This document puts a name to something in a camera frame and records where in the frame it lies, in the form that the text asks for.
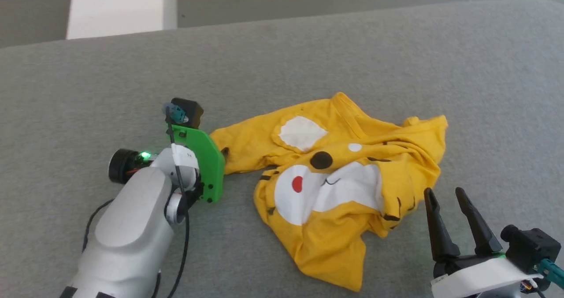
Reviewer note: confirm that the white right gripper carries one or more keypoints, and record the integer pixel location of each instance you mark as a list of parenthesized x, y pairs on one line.
[(480, 278)]

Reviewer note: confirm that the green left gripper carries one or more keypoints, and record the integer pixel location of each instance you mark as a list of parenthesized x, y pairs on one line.
[(205, 161)]

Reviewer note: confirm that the yellow tiger print t-shirt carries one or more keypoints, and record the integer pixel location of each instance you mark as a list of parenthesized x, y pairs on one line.
[(335, 201)]

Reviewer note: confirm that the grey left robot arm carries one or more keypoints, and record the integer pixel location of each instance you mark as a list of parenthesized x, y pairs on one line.
[(128, 227)]

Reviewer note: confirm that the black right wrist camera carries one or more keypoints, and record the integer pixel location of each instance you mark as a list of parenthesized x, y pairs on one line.
[(531, 247)]

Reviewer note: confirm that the white box pedestal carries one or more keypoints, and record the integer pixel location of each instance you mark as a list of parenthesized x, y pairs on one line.
[(119, 7)]

